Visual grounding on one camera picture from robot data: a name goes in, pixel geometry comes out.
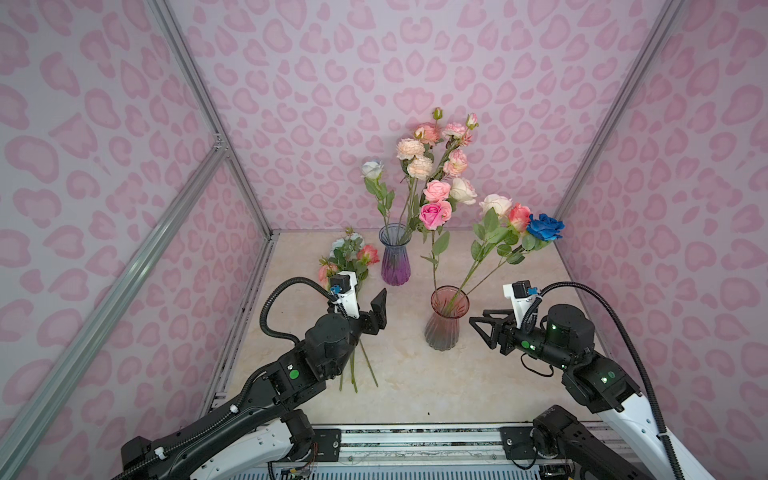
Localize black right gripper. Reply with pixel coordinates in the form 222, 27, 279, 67
468, 308, 574, 371

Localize purple blue glass vase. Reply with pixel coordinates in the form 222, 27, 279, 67
379, 224, 411, 286

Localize red grey glass vase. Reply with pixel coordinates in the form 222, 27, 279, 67
424, 285, 470, 351

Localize blue flower stem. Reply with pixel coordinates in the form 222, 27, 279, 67
481, 212, 565, 281

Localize cream and red rose stem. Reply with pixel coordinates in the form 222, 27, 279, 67
441, 194, 531, 316

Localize pink double rose stem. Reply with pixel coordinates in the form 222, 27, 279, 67
408, 180, 453, 232

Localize pale blue white rose stem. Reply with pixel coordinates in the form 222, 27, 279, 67
361, 160, 395, 227

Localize peach rose stem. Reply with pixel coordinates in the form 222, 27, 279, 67
397, 138, 435, 235

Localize pink multi bloom rose stem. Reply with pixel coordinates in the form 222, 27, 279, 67
436, 113, 479, 179

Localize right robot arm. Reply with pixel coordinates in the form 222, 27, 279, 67
469, 304, 711, 479

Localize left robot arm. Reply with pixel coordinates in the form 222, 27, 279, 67
116, 277, 387, 479

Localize flower bunch on table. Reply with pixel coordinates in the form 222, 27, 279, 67
316, 226, 382, 394

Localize right black cable conduit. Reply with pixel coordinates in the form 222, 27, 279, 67
521, 280, 686, 480

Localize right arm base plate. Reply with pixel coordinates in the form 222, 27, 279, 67
499, 426, 537, 462

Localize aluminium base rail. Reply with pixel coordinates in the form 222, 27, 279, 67
160, 422, 688, 480

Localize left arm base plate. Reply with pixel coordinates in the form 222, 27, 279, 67
313, 428, 342, 463

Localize aluminium frame post left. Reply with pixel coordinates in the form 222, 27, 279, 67
147, 0, 273, 240

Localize aluminium frame post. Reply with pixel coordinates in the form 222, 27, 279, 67
555, 0, 688, 220
147, 0, 273, 240

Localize aluminium frame post right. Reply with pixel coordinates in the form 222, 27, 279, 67
555, 0, 688, 220

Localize aluminium diagonal frame bar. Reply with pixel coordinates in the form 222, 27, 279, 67
1, 146, 229, 479

